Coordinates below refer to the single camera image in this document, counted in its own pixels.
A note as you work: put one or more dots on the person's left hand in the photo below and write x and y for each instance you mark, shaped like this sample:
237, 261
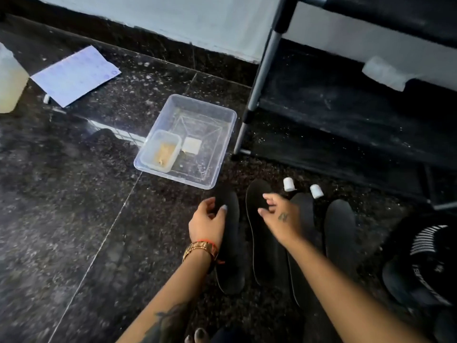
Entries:
205, 226

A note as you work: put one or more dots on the person's right hand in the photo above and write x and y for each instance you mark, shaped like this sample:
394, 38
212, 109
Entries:
285, 221

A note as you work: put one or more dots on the person's left thumb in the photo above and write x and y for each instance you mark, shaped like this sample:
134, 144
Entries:
222, 216

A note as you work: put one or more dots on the person's right thumb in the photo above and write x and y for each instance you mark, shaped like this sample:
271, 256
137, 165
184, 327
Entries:
265, 211

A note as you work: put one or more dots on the black shoe insole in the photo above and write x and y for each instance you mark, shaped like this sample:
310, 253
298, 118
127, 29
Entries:
232, 253
341, 232
266, 253
303, 214

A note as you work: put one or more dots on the person's right forearm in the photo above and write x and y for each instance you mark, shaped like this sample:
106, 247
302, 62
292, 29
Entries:
339, 296

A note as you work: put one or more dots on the person's left forearm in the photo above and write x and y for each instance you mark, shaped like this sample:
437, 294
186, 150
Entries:
175, 296

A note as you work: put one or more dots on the small white cap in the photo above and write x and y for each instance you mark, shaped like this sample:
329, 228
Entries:
316, 191
289, 184

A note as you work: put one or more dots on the gold wristwatch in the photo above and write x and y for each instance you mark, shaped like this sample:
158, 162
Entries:
200, 249

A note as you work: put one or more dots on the white square sponge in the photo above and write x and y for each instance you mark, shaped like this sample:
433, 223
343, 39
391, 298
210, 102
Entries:
191, 146

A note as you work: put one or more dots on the small clear plastic container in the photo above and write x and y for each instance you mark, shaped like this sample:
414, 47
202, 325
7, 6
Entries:
161, 151

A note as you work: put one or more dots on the clear plastic tub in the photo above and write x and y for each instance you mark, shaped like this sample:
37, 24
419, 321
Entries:
207, 121

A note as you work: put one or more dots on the person's foot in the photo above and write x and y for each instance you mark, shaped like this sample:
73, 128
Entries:
199, 336

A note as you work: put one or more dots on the black shoe rack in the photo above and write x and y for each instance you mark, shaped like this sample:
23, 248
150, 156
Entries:
339, 114

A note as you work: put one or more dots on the black shoe with white stripes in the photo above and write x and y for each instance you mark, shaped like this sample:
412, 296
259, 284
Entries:
425, 267

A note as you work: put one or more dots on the white cloth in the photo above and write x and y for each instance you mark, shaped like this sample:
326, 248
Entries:
387, 74

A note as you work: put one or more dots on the white paper sheet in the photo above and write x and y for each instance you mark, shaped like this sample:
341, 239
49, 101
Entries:
75, 76

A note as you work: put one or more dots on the plastic jug with yellowish liquid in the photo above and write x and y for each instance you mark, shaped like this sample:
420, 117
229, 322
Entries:
10, 85

